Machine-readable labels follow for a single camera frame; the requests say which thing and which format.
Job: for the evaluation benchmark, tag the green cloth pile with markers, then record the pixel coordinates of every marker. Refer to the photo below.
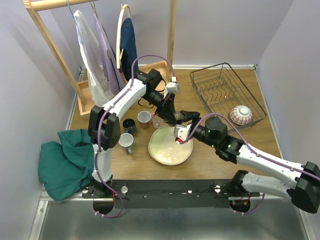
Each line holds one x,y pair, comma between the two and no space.
66,167

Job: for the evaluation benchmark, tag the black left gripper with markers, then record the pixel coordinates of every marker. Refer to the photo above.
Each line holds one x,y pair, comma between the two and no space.
167,110

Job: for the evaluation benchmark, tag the orange rimmed bird plate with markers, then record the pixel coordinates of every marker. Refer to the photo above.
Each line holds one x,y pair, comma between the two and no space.
153,148

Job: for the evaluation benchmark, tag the dark ceramic bowl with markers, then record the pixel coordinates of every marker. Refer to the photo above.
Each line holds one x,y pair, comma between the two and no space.
179,118

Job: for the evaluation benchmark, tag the black wire dish rack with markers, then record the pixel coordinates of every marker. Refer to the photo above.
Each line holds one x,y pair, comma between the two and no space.
220,89

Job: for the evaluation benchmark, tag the clear drinking glass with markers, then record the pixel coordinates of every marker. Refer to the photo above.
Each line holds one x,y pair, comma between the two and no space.
157,121

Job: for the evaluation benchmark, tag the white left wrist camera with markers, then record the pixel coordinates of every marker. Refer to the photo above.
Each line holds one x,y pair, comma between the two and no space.
172,87

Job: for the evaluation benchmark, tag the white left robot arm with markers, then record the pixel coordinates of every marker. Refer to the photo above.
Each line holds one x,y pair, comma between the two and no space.
104,122

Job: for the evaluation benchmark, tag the grey blue mug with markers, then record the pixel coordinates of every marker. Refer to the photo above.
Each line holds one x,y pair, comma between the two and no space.
126,141

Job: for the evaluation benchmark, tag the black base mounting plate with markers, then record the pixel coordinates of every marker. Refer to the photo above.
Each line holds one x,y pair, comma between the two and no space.
169,193

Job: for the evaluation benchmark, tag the dark blue mug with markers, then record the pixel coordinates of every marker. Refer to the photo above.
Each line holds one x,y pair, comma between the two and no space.
129,126

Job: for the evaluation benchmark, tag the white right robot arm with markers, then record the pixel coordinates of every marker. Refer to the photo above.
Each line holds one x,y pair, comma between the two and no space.
297,182

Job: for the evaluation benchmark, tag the pink mug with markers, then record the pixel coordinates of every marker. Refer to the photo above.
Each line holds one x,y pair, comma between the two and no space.
145,119

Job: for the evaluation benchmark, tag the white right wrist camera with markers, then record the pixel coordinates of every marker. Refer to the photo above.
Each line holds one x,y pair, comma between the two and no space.
182,133

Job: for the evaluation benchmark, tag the cream plate with branch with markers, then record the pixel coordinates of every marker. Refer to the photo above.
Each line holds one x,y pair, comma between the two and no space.
170,152

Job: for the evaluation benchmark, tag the lavender hanging garment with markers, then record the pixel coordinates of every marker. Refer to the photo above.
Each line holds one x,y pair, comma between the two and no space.
111,72

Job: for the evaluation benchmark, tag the navy hanging garment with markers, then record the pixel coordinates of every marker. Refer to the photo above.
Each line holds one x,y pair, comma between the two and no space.
128,44

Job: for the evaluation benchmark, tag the cream round hanger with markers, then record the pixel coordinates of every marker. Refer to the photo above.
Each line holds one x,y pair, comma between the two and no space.
119,50

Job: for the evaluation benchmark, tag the white hanging garment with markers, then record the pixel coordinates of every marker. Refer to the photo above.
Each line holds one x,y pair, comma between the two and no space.
100,87

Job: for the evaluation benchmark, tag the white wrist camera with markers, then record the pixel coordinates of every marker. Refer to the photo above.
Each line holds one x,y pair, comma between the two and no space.
172,87
182,133

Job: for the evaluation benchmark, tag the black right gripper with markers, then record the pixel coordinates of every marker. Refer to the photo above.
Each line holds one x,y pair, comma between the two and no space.
189,115

